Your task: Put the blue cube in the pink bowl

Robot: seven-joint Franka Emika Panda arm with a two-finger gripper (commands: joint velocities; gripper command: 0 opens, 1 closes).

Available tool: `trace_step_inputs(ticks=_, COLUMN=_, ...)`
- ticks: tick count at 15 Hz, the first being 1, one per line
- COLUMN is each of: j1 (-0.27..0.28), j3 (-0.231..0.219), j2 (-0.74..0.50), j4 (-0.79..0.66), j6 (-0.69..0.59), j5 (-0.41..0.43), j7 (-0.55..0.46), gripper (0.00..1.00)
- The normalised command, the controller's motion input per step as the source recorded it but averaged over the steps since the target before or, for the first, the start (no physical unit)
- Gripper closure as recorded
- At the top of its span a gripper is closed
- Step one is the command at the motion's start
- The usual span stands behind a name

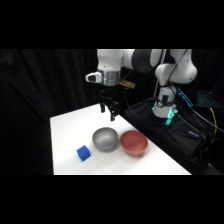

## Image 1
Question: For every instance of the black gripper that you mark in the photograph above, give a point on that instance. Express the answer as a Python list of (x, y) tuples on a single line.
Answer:
[(107, 96)]

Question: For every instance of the blue cube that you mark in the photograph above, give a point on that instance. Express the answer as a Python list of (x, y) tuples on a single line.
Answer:
[(84, 153)]

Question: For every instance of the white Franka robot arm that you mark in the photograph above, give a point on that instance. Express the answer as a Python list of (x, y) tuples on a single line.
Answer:
[(110, 60)]

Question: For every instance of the grey bowl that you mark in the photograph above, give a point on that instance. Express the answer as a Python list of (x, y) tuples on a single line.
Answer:
[(105, 138)]

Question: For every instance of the pink bowl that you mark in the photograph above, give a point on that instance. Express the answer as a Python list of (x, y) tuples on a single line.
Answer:
[(134, 142)]

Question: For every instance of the green base light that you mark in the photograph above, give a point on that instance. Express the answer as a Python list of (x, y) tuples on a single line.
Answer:
[(170, 116)]

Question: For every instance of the black robot stand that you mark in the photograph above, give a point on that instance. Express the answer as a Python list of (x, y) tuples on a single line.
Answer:
[(166, 140)]

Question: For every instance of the black curtain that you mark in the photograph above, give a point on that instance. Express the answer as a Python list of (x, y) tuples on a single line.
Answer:
[(40, 100)]

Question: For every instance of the black pen-shaped tool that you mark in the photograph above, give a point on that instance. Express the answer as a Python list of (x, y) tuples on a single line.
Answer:
[(190, 134)]

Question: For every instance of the keyboard with teal lights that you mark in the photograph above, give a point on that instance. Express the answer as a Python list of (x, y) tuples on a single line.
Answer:
[(208, 99)]

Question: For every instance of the tan wrist mount bracket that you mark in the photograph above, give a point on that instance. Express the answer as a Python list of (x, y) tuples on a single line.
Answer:
[(128, 84)]

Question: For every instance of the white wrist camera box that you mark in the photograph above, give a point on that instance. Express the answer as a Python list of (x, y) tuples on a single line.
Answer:
[(93, 77)]

